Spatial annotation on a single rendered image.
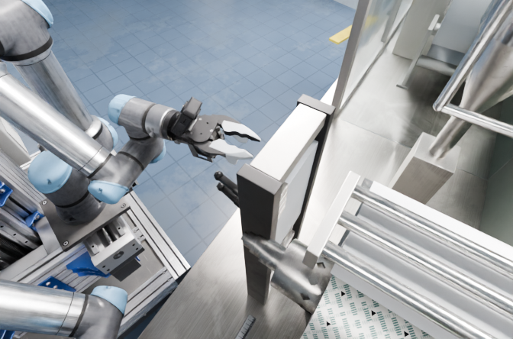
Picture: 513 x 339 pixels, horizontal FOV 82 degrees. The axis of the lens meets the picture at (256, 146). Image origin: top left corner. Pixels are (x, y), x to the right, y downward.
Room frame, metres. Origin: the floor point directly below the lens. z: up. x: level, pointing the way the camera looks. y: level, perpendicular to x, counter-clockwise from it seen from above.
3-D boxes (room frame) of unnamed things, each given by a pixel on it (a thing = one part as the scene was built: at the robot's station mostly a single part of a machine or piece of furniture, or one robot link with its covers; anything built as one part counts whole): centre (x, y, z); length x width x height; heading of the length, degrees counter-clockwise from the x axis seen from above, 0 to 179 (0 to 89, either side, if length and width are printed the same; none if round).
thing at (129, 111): (0.51, 0.29, 1.21); 0.11 x 0.08 x 0.09; 68
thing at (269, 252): (0.14, -0.01, 1.34); 0.06 x 0.03 x 0.03; 57
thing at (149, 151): (0.49, 0.29, 1.12); 0.11 x 0.08 x 0.11; 158
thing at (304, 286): (0.11, -0.06, 1.34); 0.06 x 0.06 x 0.06; 57
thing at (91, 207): (0.48, 0.58, 0.87); 0.15 x 0.15 x 0.10
